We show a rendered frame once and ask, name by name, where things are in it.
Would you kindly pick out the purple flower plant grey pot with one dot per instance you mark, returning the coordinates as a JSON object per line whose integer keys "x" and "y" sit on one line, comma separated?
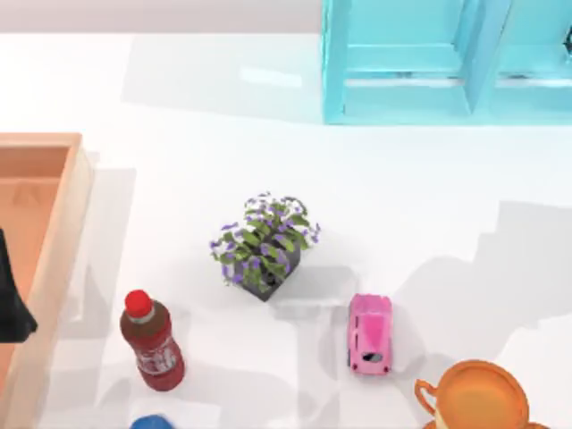
{"x": 263, "y": 250}

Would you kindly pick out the pink toy car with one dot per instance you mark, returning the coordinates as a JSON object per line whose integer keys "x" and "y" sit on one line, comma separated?
{"x": 370, "y": 335}

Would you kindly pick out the red cap cola bottle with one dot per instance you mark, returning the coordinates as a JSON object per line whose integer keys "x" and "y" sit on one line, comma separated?
{"x": 154, "y": 348}

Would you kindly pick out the light blue rack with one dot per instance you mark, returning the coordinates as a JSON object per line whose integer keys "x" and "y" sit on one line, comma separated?
{"x": 402, "y": 58}

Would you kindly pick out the salmon-coloured shallow box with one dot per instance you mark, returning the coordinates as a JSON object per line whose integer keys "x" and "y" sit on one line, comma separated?
{"x": 49, "y": 214}

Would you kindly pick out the blue object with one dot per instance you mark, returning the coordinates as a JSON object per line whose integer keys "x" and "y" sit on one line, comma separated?
{"x": 152, "y": 423}

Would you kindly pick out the orange cup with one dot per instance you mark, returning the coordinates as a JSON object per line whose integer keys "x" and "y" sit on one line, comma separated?
{"x": 480, "y": 397}

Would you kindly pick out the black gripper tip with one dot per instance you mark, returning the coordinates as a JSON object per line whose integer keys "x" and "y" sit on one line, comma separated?
{"x": 11, "y": 308}

